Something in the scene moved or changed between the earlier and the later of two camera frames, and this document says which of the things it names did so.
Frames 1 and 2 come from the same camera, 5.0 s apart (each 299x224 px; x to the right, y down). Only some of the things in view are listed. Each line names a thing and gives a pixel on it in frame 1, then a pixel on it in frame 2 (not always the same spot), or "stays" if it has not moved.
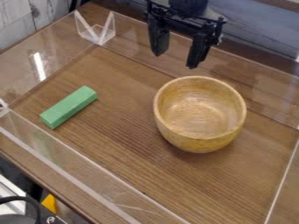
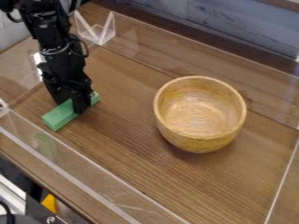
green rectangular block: (68, 107) stays
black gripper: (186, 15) to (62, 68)
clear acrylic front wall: (98, 192) stays
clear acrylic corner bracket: (96, 33) stays
